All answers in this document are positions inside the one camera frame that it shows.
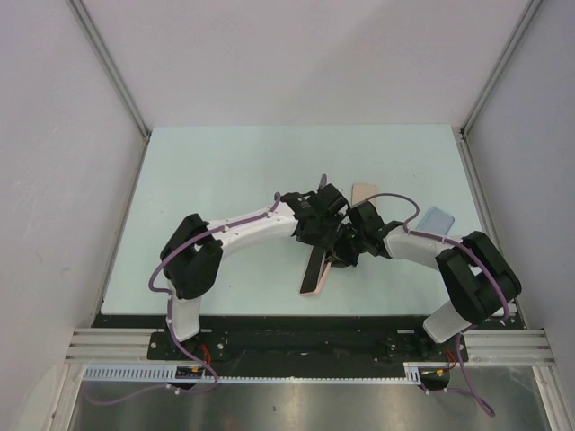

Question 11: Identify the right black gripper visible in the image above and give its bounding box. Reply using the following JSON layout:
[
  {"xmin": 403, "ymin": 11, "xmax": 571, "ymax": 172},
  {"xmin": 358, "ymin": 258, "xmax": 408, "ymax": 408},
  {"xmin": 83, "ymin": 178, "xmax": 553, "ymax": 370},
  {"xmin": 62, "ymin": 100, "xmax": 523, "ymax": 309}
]
[{"xmin": 319, "ymin": 223, "xmax": 367, "ymax": 268}]

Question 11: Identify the phone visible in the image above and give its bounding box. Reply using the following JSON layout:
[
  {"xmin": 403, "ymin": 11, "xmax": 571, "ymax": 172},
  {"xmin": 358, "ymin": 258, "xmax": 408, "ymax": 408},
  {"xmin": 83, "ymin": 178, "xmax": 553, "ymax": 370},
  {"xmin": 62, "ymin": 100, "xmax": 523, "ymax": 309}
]
[
  {"xmin": 299, "ymin": 262, "xmax": 332, "ymax": 296},
  {"xmin": 417, "ymin": 207, "xmax": 455, "ymax": 236}
]

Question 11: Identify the gold pink smartphone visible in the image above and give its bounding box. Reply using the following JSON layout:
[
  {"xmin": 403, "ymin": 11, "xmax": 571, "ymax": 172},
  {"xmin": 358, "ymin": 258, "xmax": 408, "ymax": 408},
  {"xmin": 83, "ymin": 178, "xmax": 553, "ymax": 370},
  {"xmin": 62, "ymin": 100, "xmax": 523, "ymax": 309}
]
[{"xmin": 350, "ymin": 182, "xmax": 378, "ymax": 207}]

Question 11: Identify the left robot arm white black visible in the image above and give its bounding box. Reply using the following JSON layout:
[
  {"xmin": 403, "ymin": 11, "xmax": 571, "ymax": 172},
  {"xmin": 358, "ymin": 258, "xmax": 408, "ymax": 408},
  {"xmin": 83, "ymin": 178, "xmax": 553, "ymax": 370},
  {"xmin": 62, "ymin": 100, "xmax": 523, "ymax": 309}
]
[{"xmin": 148, "ymin": 183, "xmax": 349, "ymax": 359}]

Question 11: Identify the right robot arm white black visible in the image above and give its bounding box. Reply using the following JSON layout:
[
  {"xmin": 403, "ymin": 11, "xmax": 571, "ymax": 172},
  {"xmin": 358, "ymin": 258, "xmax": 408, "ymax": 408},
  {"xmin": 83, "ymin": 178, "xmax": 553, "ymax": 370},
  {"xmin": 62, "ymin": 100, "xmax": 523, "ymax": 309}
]
[{"xmin": 331, "ymin": 201, "xmax": 522, "ymax": 360}]

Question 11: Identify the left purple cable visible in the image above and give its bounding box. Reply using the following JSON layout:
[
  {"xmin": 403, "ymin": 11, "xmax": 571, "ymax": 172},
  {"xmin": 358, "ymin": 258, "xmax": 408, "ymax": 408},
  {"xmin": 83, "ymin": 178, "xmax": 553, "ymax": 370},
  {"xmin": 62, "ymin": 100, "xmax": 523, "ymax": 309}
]
[{"xmin": 84, "ymin": 191, "xmax": 282, "ymax": 405}]

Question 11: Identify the purple cable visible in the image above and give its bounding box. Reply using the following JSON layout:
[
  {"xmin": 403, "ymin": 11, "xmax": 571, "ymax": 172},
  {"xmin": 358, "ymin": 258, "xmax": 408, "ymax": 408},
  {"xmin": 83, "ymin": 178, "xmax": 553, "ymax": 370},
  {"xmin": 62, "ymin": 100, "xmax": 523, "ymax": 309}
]
[
  {"xmin": 84, "ymin": 191, "xmax": 282, "ymax": 405},
  {"xmin": 370, "ymin": 192, "xmax": 511, "ymax": 417}
]

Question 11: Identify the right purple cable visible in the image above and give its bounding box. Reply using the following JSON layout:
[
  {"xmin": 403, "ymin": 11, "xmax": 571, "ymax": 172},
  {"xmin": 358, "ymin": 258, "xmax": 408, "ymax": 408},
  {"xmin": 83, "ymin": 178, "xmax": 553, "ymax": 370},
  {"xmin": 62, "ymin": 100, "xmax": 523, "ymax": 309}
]
[{"xmin": 370, "ymin": 192, "xmax": 511, "ymax": 417}]

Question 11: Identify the white slotted cable duct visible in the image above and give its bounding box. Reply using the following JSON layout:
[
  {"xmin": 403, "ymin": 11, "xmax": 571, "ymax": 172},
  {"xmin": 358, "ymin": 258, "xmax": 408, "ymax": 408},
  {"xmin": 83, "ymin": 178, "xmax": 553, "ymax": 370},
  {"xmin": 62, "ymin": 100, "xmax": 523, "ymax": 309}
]
[{"xmin": 83, "ymin": 361, "xmax": 426, "ymax": 386}]

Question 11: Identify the right aluminium side rail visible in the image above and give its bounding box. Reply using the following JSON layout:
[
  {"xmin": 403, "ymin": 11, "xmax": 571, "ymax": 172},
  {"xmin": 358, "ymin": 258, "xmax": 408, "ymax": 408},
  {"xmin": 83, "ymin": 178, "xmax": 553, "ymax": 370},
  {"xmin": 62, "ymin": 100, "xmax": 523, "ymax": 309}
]
[{"xmin": 456, "ymin": 128, "xmax": 522, "ymax": 324}]

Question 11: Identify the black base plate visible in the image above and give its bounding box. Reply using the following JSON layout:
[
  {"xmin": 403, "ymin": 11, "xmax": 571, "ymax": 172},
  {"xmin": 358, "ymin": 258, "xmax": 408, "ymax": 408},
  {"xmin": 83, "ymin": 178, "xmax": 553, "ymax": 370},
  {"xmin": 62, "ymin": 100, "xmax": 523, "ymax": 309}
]
[{"xmin": 92, "ymin": 313, "xmax": 525, "ymax": 379}]

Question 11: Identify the right aluminium corner post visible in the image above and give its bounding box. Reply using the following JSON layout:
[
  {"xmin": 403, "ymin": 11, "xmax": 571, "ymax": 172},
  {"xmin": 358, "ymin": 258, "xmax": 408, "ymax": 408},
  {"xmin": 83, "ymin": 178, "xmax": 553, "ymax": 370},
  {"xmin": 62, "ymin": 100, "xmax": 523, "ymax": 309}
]
[{"xmin": 459, "ymin": 0, "xmax": 546, "ymax": 139}]

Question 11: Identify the aluminium corner post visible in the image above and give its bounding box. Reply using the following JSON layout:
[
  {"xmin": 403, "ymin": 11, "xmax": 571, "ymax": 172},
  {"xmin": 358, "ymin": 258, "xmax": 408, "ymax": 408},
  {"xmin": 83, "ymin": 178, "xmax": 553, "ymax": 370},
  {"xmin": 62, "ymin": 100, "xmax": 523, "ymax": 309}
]
[
  {"xmin": 66, "ymin": 0, "xmax": 151, "ymax": 143},
  {"xmin": 459, "ymin": 0, "xmax": 546, "ymax": 139}
]

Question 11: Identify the left aluminium corner post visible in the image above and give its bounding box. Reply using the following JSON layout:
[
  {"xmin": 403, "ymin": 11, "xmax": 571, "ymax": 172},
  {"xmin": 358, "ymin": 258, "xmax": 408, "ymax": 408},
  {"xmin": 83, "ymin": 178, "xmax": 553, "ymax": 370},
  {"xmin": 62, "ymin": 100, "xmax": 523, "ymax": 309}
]
[{"xmin": 66, "ymin": 0, "xmax": 151, "ymax": 143}]

